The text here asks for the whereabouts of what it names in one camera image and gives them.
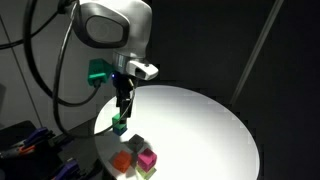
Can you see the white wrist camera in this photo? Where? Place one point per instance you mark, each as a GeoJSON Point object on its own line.
{"type": "Point", "coordinates": [142, 70]}

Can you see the yellow-green block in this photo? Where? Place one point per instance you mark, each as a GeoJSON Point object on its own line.
{"type": "Point", "coordinates": [144, 175]}

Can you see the round white table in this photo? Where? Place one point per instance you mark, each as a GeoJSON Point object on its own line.
{"type": "Point", "coordinates": [193, 136]}

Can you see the purple clamp lower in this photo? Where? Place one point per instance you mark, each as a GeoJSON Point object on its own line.
{"type": "Point", "coordinates": [70, 170]}

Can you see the green block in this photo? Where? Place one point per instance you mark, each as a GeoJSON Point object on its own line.
{"type": "Point", "coordinates": [118, 119]}

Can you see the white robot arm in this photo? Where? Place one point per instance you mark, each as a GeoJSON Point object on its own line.
{"type": "Point", "coordinates": [123, 26]}

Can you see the purple clamp upper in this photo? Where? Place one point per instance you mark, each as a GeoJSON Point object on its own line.
{"type": "Point", "coordinates": [29, 144]}

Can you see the blue block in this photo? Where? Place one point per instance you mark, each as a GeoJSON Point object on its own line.
{"type": "Point", "coordinates": [119, 129]}

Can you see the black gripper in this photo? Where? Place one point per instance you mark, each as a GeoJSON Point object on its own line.
{"type": "Point", "coordinates": [124, 85]}

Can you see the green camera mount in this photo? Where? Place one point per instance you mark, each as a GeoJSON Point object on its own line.
{"type": "Point", "coordinates": [99, 72]}

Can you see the pink block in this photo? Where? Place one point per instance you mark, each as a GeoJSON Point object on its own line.
{"type": "Point", "coordinates": [147, 159]}

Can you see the grey block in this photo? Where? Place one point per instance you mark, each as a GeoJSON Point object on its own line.
{"type": "Point", "coordinates": [136, 143]}

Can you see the orange block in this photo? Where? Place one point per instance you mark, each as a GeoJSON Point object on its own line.
{"type": "Point", "coordinates": [122, 161]}

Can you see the purple clamp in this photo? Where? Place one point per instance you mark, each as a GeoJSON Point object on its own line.
{"type": "Point", "coordinates": [29, 144]}
{"type": "Point", "coordinates": [70, 170]}

